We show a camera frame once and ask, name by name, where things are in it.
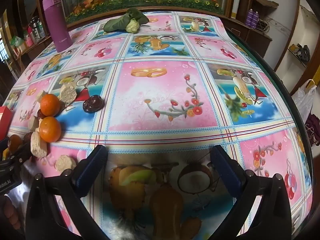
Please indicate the green bok choy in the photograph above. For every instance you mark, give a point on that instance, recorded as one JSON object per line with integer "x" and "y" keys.
{"x": 117, "y": 22}

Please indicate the black steel airpot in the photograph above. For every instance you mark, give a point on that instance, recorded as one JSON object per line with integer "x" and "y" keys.
{"x": 37, "y": 27}

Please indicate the dark bundle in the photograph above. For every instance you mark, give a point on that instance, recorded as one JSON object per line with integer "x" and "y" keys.
{"x": 303, "y": 52}

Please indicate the white plastic bag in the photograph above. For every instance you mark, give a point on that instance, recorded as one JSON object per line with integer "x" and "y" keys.
{"x": 303, "y": 102}

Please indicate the maroon cloth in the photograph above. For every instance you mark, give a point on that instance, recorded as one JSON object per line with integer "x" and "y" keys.
{"x": 313, "y": 130}

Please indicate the orange mandarin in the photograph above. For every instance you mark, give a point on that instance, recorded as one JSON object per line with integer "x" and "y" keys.
{"x": 50, "y": 105}
{"x": 15, "y": 142}
{"x": 50, "y": 129}

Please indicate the purple plastic bottle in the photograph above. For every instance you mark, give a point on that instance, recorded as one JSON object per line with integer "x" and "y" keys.
{"x": 249, "y": 17}
{"x": 256, "y": 20}

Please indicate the wooden counter cabinet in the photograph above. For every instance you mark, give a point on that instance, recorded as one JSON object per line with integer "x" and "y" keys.
{"x": 40, "y": 47}

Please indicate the purple thermos bottle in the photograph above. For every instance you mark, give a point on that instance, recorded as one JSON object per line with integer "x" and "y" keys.
{"x": 56, "y": 22}

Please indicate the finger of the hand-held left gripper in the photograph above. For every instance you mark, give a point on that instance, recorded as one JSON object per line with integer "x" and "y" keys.
{"x": 4, "y": 145}
{"x": 20, "y": 156}

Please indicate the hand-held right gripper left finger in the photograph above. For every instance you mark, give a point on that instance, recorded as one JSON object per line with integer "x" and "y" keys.
{"x": 93, "y": 170}

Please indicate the green plastic bag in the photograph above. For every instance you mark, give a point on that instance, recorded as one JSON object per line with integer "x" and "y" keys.
{"x": 17, "y": 42}

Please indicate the wooden shelf unit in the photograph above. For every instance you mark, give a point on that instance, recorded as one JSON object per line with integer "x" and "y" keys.
{"x": 262, "y": 36}

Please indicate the dark red date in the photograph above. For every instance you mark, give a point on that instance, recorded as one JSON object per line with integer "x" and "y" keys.
{"x": 27, "y": 137}
{"x": 92, "y": 103}

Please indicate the fruit printed pink tablecloth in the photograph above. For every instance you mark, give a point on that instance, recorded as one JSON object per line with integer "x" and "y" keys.
{"x": 150, "y": 92}

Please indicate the person's left hand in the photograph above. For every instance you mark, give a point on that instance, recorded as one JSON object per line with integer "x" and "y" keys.
{"x": 10, "y": 215}

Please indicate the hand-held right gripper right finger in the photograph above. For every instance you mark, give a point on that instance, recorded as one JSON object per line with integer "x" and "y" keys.
{"x": 223, "y": 171}

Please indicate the red box with white inside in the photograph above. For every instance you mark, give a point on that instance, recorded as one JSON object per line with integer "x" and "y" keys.
{"x": 5, "y": 120}

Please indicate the pink thermos bottle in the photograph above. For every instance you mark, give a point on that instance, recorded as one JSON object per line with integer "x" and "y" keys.
{"x": 29, "y": 37}

